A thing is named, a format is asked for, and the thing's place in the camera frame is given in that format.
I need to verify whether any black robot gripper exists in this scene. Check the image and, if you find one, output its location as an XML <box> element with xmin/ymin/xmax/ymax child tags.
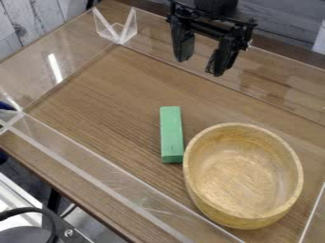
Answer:
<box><xmin>169</xmin><ymin>0</ymin><xmax>259</xmax><ymax>77</ymax></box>

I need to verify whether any green rectangular block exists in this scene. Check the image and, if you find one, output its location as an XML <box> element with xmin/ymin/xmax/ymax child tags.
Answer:
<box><xmin>161</xmin><ymin>106</ymin><xmax>185</xmax><ymax>163</ymax></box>

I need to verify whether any light wooden bowl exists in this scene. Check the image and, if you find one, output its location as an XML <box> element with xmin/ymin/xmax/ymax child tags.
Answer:
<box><xmin>184</xmin><ymin>122</ymin><xmax>304</xmax><ymax>230</ymax></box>

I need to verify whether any black table leg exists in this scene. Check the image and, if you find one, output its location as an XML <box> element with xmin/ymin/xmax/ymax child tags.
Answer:
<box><xmin>47</xmin><ymin>189</ymin><xmax>63</xmax><ymax>213</ymax></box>

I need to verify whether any clear acrylic corner bracket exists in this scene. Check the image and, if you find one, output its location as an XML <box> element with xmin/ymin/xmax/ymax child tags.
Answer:
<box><xmin>93</xmin><ymin>8</ymin><xmax>138</xmax><ymax>45</ymax></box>

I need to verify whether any clear acrylic enclosure wall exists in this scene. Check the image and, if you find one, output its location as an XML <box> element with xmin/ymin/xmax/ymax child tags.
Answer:
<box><xmin>0</xmin><ymin>1</ymin><xmax>325</xmax><ymax>243</ymax></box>

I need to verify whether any black metal clamp bracket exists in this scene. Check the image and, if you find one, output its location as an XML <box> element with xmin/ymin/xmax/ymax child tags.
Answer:
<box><xmin>43</xmin><ymin>208</ymin><xmax>94</xmax><ymax>243</ymax></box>

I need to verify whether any black cable loop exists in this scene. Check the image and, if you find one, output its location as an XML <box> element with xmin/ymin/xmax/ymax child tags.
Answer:
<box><xmin>0</xmin><ymin>206</ymin><xmax>59</xmax><ymax>243</ymax></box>

